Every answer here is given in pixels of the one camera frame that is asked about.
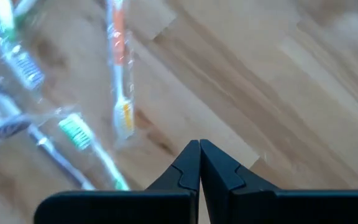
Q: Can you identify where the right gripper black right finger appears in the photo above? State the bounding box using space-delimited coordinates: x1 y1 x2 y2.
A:
200 139 358 224

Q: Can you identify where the orange toothbrush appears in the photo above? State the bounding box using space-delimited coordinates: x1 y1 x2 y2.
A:
106 0 136 141

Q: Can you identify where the green toothbrush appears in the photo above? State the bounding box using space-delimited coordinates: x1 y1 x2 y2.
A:
57 112 131 191
0 0 40 43

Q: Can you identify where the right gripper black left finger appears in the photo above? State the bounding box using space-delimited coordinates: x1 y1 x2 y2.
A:
34 139 201 224

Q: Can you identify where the purple toothbrush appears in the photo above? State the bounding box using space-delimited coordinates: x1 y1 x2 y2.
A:
0 116 32 144
0 6 45 91
0 91 96 191

